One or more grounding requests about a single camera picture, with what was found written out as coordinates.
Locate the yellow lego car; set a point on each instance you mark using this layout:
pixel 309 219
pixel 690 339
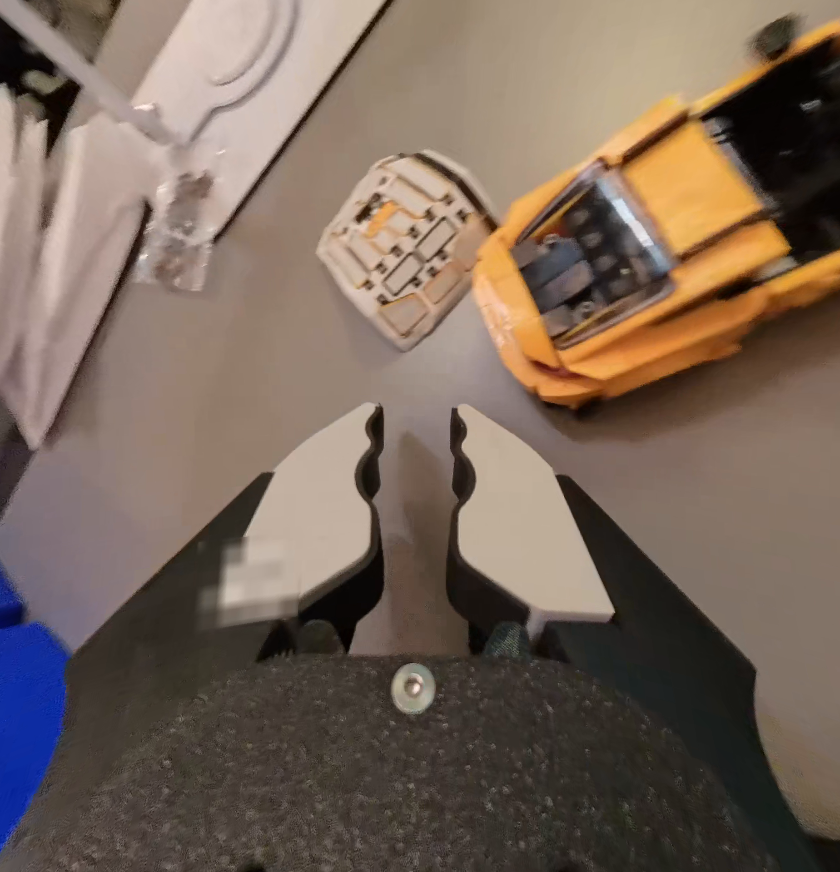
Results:
pixel 699 184

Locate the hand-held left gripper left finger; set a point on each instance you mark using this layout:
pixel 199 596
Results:
pixel 311 490

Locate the white sticker sheet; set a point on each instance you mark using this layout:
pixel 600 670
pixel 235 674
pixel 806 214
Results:
pixel 399 245

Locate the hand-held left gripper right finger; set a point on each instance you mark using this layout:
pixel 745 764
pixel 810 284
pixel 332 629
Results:
pixel 522 531

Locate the white book stand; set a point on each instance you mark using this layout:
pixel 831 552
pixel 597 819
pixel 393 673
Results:
pixel 256 82

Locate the clear plastic parts bag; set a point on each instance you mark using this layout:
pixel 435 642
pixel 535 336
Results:
pixel 178 231

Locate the blue plastic bin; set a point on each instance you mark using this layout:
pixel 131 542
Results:
pixel 18 715

